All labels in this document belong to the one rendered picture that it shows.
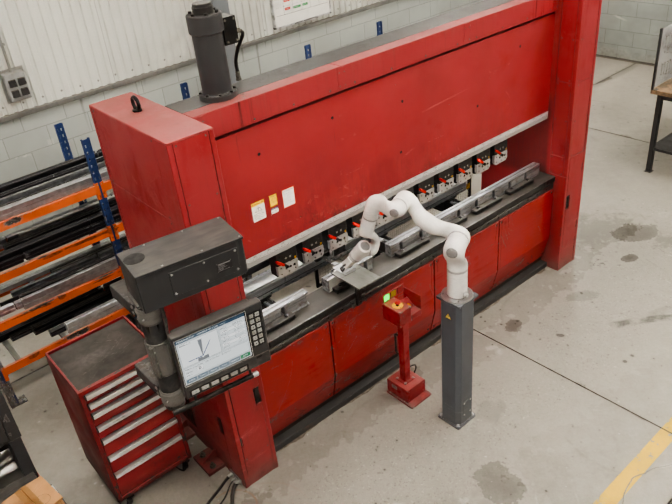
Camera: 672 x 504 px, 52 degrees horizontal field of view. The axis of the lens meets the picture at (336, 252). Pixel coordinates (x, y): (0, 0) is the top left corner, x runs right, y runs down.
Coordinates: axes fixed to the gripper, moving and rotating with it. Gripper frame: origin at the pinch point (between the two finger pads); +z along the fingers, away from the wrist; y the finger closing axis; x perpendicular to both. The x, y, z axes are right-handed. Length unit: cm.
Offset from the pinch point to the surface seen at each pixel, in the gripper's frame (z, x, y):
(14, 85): 221, -350, 56
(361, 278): -7.4, 12.4, -0.2
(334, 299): 8.4, 13.2, 15.5
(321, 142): -66, -58, 7
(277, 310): 8, 2, 53
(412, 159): -38, -35, -65
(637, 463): -33, 198, -73
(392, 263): 9.7, 11.3, -38.4
